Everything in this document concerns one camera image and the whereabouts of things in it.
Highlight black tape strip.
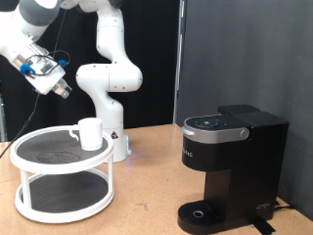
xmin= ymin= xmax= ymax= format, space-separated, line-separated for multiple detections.
xmin=252 ymin=219 xmax=278 ymax=235

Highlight black machine power cord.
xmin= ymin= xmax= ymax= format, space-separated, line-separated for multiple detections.
xmin=273 ymin=199 xmax=296 ymax=212

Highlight vertical metal partition pole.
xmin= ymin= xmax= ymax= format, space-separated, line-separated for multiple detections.
xmin=172 ymin=0 xmax=188 ymax=125

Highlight white two-tier turntable rack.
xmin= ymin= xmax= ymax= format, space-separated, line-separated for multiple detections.
xmin=9 ymin=124 xmax=115 ymax=225

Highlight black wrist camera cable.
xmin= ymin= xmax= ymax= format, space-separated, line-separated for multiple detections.
xmin=23 ymin=49 xmax=71 ymax=77

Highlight thin black hanging cable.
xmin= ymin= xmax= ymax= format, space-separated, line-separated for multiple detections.
xmin=0 ymin=9 xmax=67 ymax=160

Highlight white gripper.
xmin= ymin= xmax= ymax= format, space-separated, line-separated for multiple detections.
xmin=24 ymin=58 xmax=73 ymax=100

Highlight black Keurig coffee machine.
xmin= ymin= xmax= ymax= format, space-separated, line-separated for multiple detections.
xmin=177 ymin=104 xmax=290 ymax=235

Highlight white plastic mug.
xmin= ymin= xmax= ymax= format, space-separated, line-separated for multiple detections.
xmin=67 ymin=117 xmax=105 ymax=152

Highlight black curtain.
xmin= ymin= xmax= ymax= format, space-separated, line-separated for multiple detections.
xmin=0 ymin=0 xmax=180 ymax=143

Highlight grey metal post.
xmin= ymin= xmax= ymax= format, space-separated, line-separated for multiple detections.
xmin=0 ymin=72 xmax=8 ymax=143

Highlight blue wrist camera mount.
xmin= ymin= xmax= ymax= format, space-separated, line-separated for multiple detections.
xmin=20 ymin=63 xmax=37 ymax=76

